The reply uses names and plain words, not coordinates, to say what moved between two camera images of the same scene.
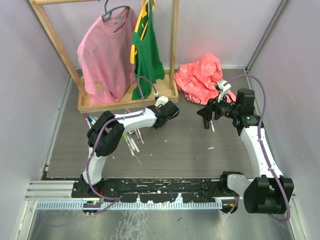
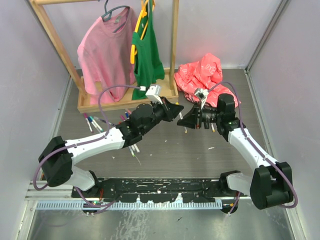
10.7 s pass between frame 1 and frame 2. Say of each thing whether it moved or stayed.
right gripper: moved
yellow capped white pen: stayed
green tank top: stayed
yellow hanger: stayed
